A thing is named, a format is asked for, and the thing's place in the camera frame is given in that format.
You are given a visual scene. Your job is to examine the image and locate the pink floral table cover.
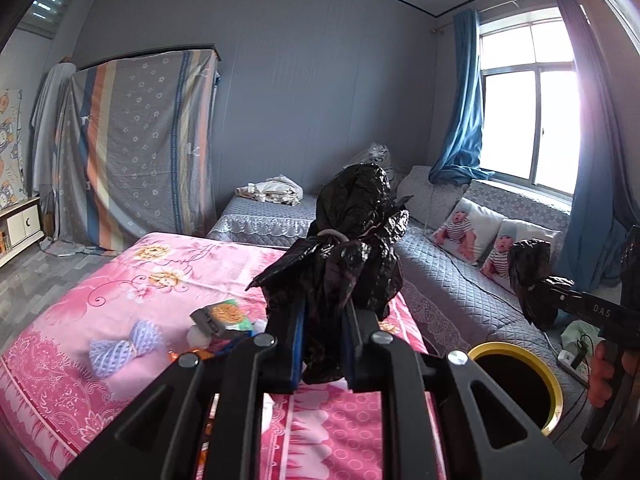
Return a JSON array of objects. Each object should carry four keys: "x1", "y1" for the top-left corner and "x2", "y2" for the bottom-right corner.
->
[{"x1": 0, "y1": 231, "x2": 446, "y2": 480}]

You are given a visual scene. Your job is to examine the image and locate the white low cabinet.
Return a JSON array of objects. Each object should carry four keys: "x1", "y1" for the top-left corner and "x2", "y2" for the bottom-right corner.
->
[{"x1": 0, "y1": 197, "x2": 44, "y2": 266}]

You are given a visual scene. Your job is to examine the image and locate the window with white frame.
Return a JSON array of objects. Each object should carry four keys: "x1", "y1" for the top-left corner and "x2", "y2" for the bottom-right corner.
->
[{"x1": 480, "y1": 6, "x2": 580, "y2": 196}]

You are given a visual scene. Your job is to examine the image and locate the cream crumpled clothes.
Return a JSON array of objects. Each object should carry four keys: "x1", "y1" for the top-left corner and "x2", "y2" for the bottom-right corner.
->
[{"x1": 234, "y1": 174, "x2": 304, "y2": 206}]

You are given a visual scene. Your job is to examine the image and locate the person's right hand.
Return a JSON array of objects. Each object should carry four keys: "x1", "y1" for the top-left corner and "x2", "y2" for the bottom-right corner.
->
[{"x1": 588, "y1": 340, "x2": 639, "y2": 408}]

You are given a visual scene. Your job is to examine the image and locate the white power strip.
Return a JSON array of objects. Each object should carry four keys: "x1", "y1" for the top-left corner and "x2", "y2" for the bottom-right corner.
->
[{"x1": 556, "y1": 350, "x2": 589, "y2": 387}]

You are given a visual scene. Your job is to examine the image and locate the white crumpled tissue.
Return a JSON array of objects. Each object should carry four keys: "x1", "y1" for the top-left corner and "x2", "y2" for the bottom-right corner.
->
[{"x1": 186, "y1": 325, "x2": 212, "y2": 350}]

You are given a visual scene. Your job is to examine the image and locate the lavender foam fruit net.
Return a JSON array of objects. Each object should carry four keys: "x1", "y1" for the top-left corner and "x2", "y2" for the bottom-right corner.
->
[{"x1": 89, "y1": 320, "x2": 164, "y2": 378}]

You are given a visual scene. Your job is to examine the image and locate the grey green snack packet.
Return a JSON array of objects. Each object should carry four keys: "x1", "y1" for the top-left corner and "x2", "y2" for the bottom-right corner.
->
[{"x1": 190, "y1": 300, "x2": 253, "y2": 339}]

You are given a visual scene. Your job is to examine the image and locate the grey hanging cloth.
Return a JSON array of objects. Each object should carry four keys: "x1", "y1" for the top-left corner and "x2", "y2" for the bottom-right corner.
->
[{"x1": 30, "y1": 58, "x2": 77, "y2": 200}]

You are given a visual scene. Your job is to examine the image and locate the black plastic trash bag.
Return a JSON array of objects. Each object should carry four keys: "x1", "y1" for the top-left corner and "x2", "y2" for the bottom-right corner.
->
[{"x1": 245, "y1": 161, "x2": 576, "y2": 386}]

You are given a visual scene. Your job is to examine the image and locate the baby print pillow far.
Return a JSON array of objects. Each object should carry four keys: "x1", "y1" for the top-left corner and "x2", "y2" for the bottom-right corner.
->
[{"x1": 431, "y1": 197, "x2": 506, "y2": 264}]

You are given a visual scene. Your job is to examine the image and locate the striped sheet covered wardrobe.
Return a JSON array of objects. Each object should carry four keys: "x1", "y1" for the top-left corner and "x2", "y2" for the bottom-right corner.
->
[{"x1": 53, "y1": 49, "x2": 219, "y2": 252}]

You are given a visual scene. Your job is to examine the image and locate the baby print pillow near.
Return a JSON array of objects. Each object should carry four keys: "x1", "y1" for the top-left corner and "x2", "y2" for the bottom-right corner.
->
[{"x1": 480, "y1": 220, "x2": 560, "y2": 289}]

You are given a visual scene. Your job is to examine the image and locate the window blind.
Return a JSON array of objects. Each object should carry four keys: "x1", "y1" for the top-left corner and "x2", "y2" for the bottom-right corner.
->
[{"x1": 17, "y1": 0, "x2": 73, "y2": 39}]

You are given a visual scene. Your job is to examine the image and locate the cartoon wall poster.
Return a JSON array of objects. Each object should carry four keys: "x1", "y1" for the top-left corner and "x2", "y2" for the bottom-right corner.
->
[{"x1": 0, "y1": 89, "x2": 27, "y2": 209}]

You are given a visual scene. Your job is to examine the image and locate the tiger plush toy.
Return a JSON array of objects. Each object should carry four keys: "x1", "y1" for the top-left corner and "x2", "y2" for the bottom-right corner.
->
[{"x1": 346, "y1": 142, "x2": 394, "y2": 177}]

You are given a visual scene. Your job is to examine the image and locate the blue curtain right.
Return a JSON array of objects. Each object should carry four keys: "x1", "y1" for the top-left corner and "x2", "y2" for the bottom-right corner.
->
[{"x1": 556, "y1": 0, "x2": 636, "y2": 290}]

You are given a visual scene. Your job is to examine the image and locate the grey quilted sofa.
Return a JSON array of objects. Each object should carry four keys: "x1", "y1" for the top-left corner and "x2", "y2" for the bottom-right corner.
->
[{"x1": 208, "y1": 164, "x2": 584, "y2": 406}]

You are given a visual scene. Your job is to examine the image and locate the blue curtain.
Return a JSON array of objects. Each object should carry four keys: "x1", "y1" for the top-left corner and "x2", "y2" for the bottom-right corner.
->
[
  {"x1": 556, "y1": 0, "x2": 636, "y2": 290},
  {"x1": 428, "y1": 9, "x2": 494, "y2": 185}
]

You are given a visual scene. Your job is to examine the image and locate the baby print pillow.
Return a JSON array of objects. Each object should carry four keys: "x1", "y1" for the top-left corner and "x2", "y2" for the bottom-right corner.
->
[
  {"x1": 431, "y1": 197, "x2": 506, "y2": 264},
  {"x1": 480, "y1": 220, "x2": 560, "y2": 289}
]

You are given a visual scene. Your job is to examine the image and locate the grey quilted cushion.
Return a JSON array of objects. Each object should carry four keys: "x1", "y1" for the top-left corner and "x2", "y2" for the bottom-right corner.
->
[{"x1": 396, "y1": 166, "x2": 469, "y2": 231}]

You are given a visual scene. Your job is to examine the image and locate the blue curtain left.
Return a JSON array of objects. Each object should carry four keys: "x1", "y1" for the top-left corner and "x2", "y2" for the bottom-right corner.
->
[{"x1": 428, "y1": 9, "x2": 494, "y2": 185}]

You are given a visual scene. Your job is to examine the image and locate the yellow rimmed trash bin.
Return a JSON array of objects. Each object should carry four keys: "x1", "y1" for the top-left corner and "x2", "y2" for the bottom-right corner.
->
[{"x1": 468, "y1": 341, "x2": 564, "y2": 437}]

